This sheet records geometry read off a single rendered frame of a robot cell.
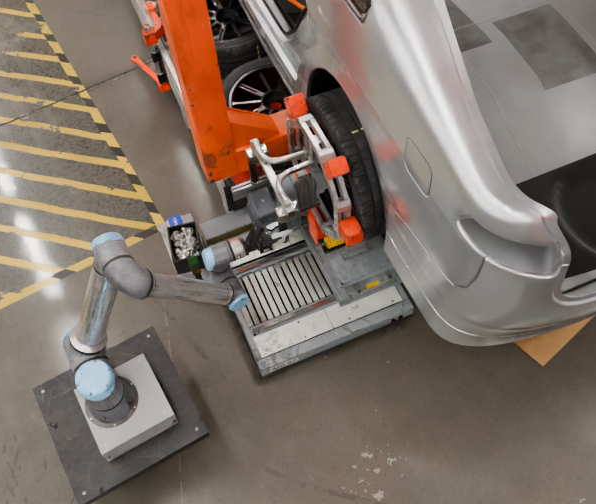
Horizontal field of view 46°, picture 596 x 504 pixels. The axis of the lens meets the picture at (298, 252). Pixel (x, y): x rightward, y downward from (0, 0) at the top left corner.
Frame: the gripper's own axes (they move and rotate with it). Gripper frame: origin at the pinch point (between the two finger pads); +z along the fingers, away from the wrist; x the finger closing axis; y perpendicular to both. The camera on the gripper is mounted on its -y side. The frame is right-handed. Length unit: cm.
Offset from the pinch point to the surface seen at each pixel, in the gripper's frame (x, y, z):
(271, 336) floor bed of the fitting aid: 8, 75, -17
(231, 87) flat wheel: -121, 33, 15
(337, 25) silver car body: -22, -74, 34
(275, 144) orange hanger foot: -60, 19, 18
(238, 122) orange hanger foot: -63, 0, 2
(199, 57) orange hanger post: -60, -47, -10
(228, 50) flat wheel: -149, 33, 24
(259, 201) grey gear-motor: -49, 43, 2
